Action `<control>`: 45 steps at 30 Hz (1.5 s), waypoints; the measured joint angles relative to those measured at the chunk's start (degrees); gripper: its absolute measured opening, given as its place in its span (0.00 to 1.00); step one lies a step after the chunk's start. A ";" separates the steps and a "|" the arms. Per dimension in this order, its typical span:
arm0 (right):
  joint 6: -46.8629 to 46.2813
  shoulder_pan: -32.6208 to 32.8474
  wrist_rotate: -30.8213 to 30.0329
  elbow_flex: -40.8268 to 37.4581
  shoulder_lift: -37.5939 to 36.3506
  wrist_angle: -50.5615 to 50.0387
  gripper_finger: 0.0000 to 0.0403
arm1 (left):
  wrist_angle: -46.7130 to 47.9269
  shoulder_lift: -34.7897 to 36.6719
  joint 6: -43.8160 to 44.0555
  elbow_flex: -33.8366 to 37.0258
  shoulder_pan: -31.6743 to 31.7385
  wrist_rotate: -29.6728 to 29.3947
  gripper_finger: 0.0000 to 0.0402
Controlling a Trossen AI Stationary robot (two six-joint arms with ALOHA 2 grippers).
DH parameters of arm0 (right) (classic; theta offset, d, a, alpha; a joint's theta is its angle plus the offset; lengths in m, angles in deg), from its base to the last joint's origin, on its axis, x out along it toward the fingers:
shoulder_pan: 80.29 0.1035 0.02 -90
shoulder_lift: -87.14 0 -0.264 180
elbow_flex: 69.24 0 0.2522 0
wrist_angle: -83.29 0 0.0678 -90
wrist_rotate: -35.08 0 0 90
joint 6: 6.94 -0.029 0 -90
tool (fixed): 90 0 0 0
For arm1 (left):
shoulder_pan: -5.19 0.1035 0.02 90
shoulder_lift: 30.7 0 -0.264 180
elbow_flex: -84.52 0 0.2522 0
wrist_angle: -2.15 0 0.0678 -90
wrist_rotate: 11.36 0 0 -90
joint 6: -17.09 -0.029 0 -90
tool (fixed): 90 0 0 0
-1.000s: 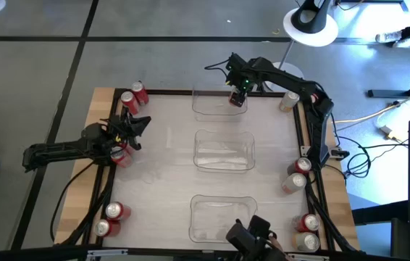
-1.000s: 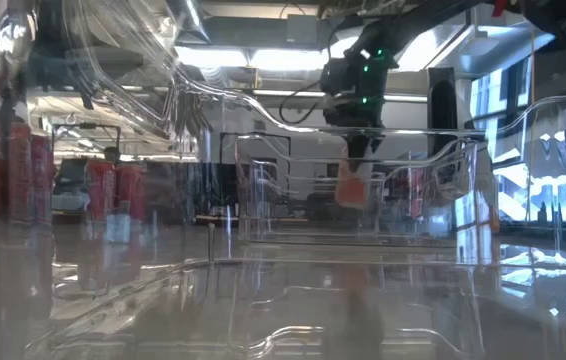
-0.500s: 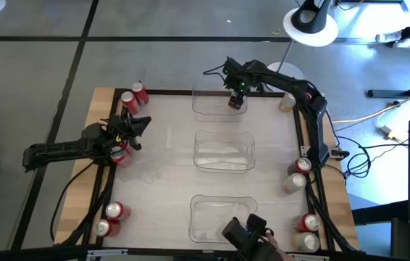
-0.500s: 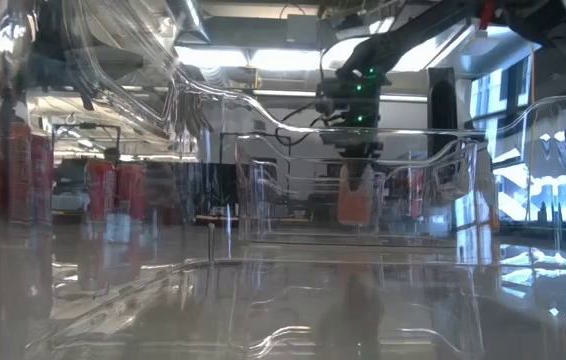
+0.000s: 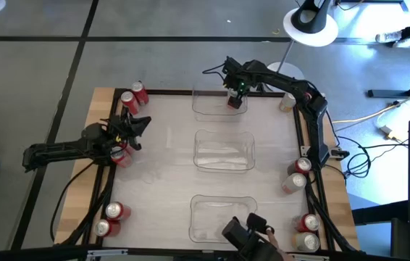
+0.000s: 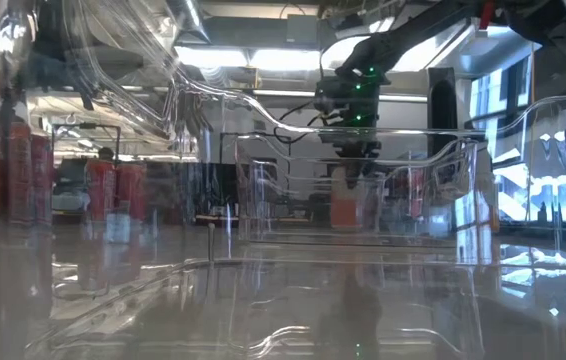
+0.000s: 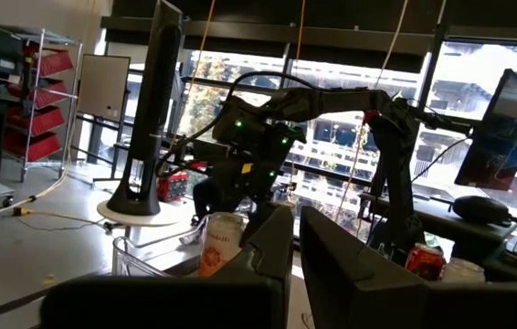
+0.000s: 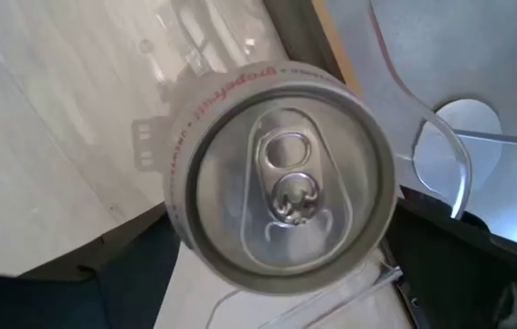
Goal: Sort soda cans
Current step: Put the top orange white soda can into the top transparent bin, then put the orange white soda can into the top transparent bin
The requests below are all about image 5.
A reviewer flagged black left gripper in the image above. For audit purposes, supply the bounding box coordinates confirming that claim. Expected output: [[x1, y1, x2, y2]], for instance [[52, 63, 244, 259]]
[[102, 108, 152, 152]]

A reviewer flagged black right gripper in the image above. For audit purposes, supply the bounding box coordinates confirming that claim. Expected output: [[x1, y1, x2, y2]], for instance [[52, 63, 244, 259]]
[[222, 57, 260, 109]]

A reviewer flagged silver can with red print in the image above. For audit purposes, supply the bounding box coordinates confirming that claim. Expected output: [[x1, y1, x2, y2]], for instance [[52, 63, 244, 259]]
[[281, 173, 308, 195], [227, 88, 244, 110]]

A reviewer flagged silver can with orange print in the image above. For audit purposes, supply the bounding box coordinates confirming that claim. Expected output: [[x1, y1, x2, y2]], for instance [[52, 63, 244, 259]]
[[291, 232, 321, 253], [279, 93, 297, 113]]

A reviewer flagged clear plastic bin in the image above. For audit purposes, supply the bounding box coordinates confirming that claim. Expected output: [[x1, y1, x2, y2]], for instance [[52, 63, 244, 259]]
[[188, 194, 259, 244], [191, 86, 249, 123], [193, 128, 256, 173]]

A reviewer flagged white glossy surface sheet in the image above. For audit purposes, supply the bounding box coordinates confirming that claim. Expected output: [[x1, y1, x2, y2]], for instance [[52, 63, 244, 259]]
[[101, 94, 317, 251]]

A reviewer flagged grey round base with pole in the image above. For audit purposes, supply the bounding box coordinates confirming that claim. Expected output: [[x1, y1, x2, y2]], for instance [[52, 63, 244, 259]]
[[266, 38, 306, 83]]

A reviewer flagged white round disc base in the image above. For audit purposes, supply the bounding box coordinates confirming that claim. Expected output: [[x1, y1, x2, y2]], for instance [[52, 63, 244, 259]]
[[283, 7, 339, 47]]

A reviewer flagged black curved stand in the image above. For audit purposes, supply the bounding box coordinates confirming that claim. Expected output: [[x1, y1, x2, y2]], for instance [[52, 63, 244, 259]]
[[290, 0, 332, 34]]

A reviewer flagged black desk leg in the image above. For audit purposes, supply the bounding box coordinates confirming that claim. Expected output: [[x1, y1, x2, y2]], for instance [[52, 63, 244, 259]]
[[367, 70, 410, 99]]

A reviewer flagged person's hand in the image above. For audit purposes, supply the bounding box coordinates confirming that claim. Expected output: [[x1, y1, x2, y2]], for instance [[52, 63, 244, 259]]
[[264, 226, 293, 261]]

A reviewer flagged person's shoe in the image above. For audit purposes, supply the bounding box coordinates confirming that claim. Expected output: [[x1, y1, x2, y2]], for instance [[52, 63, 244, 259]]
[[375, 30, 403, 44]]

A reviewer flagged black furniture piece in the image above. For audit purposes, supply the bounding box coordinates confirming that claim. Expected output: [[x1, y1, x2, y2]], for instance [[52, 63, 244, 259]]
[[351, 200, 409, 225]]

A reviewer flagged black aluminium table frame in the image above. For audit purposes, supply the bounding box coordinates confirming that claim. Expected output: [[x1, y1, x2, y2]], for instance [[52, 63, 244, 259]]
[[54, 88, 361, 254]]

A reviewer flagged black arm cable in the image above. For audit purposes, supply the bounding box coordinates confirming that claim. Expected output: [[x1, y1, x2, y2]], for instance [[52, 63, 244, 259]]
[[49, 161, 97, 243]]

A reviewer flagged yellow floor cable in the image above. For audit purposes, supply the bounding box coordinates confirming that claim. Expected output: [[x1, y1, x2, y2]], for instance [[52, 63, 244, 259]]
[[331, 85, 410, 125]]

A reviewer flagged black handheld video camera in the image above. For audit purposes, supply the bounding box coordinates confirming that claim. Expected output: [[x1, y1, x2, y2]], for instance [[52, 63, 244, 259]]
[[221, 212, 275, 261]]

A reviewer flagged black frame crossbar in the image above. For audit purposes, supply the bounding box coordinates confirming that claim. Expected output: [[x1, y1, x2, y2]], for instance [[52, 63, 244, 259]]
[[0, 246, 410, 261]]

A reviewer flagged black cable loop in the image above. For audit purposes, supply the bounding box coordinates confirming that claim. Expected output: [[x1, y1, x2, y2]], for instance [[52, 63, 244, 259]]
[[335, 136, 410, 179]]

